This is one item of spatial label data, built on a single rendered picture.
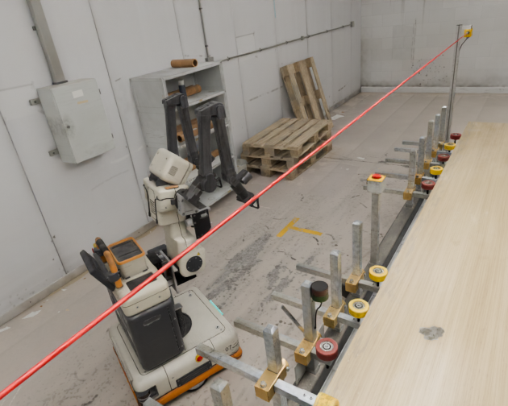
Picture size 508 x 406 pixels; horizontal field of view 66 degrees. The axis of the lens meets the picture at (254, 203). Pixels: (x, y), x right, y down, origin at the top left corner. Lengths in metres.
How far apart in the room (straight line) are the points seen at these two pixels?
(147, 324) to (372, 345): 1.19
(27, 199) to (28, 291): 0.78
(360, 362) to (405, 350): 0.17
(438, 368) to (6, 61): 3.26
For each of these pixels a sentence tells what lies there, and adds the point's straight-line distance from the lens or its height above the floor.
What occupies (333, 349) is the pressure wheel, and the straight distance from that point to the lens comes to 1.51.
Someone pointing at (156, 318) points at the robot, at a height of 0.61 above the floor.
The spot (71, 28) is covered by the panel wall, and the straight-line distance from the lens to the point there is 3.80.
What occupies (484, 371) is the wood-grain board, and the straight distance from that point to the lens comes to 1.54.
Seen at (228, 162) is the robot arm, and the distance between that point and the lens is 2.05.
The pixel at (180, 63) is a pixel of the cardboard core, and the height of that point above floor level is 1.60.
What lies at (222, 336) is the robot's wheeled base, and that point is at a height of 0.28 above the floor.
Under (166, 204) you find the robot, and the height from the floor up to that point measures 1.16.
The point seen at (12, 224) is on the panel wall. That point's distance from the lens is 3.59.
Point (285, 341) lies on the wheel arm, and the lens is 1.60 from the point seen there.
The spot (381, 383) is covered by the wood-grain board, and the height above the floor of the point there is 0.90.
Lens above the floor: 2.02
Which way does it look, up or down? 26 degrees down
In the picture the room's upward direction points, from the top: 7 degrees counter-clockwise
